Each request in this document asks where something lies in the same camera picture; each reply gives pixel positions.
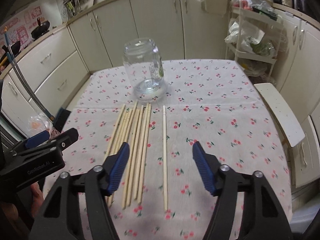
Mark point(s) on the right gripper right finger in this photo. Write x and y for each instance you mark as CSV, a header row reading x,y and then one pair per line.
x,y
262,217

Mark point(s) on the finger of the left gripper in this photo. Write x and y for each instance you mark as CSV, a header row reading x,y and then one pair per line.
x,y
31,142
64,140

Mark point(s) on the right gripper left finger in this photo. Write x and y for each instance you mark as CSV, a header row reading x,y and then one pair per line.
x,y
59,216

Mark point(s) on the wooden chopstick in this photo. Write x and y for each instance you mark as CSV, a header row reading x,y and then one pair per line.
x,y
129,123
122,130
114,132
143,160
138,154
131,163

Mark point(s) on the pale single chopstick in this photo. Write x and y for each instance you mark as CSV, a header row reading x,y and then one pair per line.
x,y
165,170

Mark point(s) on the cream kitchen cabinets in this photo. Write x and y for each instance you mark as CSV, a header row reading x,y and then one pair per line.
x,y
56,64

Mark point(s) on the white wooden stool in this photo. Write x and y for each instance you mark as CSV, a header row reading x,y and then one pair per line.
x,y
284,116

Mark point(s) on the black wok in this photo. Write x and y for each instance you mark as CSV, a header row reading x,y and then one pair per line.
x,y
41,29

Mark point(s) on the clear glass jar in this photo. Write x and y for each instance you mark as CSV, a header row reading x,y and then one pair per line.
x,y
143,64

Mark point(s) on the cherry print tablecloth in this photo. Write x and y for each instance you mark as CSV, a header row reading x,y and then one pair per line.
x,y
211,101

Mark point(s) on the white plastic bag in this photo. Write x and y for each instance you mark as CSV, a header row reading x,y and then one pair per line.
x,y
245,37

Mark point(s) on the white storage rack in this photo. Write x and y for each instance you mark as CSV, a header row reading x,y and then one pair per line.
x,y
262,62

